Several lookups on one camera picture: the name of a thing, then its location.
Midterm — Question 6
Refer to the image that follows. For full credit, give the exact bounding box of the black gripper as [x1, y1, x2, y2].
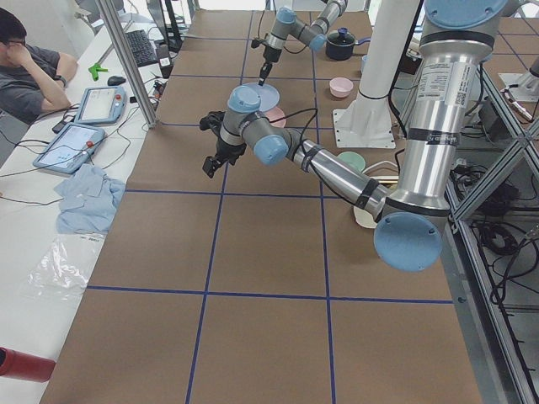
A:
[199, 111, 247, 178]
[251, 36, 283, 87]

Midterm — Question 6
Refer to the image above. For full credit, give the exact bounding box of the light blue plate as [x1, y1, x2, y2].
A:
[244, 82, 280, 112]

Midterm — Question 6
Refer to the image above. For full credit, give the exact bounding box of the pink plate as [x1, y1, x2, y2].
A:
[264, 106, 286, 128]

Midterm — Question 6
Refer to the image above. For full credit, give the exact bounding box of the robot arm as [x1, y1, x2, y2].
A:
[200, 1, 505, 271]
[251, 0, 348, 87]

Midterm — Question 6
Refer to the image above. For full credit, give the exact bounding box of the dark blue pot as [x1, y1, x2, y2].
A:
[325, 36, 371, 61]

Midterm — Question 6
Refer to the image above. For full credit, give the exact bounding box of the pink bowl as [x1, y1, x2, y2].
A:
[329, 77, 354, 98]

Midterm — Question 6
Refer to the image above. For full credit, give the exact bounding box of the glass pot lid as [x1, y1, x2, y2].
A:
[327, 27, 355, 46]

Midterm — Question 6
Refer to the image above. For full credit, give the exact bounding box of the light blue cup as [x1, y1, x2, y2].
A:
[360, 55, 368, 74]

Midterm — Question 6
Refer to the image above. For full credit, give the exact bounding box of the black keyboard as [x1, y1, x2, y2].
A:
[125, 29, 158, 67]

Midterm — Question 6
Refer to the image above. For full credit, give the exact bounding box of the upper teach pendant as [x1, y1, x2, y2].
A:
[74, 86, 125, 125]

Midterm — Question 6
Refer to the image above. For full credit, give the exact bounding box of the teach pendant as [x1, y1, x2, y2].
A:
[74, 86, 125, 125]
[33, 123, 105, 174]

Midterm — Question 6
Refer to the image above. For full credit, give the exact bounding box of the light blue cloth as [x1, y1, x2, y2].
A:
[54, 163, 125, 234]

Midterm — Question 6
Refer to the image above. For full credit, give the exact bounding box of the black computer mouse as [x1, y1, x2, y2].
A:
[107, 76, 126, 86]

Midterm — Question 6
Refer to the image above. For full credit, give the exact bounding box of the green bowl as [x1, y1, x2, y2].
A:
[338, 151, 366, 173]

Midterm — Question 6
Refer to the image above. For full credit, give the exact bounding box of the lower teach pendant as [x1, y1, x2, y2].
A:
[33, 123, 105, 174]

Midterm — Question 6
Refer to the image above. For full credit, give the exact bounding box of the green plastic tool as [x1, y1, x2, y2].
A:
[88, 62, 108, 82]

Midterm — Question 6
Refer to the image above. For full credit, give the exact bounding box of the cream toaster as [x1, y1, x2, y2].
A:
[353, 161, 398, 229]

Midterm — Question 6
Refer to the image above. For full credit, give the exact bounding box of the clear plastic bag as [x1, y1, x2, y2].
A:
[21, 234, 104, 303]

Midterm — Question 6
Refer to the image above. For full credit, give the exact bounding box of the seated person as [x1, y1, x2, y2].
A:
[1, 8, 78, 125]

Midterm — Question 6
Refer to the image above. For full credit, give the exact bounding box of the red bottle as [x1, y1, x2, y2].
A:
[1, 347, 56, 382]

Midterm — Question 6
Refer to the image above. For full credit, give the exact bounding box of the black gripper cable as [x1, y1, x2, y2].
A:
[264, 107, 328, 178]

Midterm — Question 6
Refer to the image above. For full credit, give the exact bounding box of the aluminium frame post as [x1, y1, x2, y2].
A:
[96, 0, 157, 129]

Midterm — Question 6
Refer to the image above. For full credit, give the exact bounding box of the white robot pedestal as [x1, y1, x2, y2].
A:
[334, 0, 422, 149]

